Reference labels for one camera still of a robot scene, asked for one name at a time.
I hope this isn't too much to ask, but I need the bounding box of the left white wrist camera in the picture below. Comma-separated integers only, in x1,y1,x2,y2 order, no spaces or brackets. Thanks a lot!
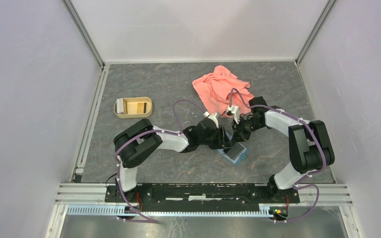
203,112,220,128

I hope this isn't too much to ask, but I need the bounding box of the stack of cards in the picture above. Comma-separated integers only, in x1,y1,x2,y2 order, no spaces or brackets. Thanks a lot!
115,98,127,115

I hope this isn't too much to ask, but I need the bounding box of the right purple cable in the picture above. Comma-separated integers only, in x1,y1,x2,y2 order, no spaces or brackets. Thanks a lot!
228,88,327,224

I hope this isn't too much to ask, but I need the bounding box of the aluminium frame rail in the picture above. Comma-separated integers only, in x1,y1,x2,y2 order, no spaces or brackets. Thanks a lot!
67,64,111,185

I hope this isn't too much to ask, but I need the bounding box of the beige oval card tray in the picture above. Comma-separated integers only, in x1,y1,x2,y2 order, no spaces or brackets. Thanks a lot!
114,97,153,119

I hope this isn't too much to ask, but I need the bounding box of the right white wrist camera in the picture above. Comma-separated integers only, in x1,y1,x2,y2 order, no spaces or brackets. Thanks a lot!
226,105,241,124

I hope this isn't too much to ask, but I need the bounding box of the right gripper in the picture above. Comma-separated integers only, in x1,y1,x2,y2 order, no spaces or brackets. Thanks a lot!
231,116,264,143

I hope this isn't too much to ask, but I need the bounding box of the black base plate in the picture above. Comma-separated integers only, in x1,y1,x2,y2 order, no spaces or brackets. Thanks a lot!
104,182,300,213

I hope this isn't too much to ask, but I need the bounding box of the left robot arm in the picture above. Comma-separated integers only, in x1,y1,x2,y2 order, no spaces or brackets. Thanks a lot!
113,118,233,202

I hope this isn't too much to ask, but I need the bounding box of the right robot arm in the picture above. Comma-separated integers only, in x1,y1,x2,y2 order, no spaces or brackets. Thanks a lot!
226,97,335,202

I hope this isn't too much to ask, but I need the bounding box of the pink cloth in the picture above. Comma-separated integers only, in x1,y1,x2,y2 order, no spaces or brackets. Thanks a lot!
192,65,254,118

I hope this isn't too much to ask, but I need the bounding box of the gold card in tray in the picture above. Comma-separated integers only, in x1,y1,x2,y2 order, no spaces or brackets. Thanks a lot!
136,102,147,114

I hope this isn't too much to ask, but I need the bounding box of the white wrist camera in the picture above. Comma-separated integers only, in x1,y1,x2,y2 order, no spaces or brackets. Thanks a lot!
226,105,241,124
203,112,220,128

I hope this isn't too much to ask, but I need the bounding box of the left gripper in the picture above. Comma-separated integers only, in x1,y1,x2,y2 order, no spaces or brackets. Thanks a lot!
198,125,234,150

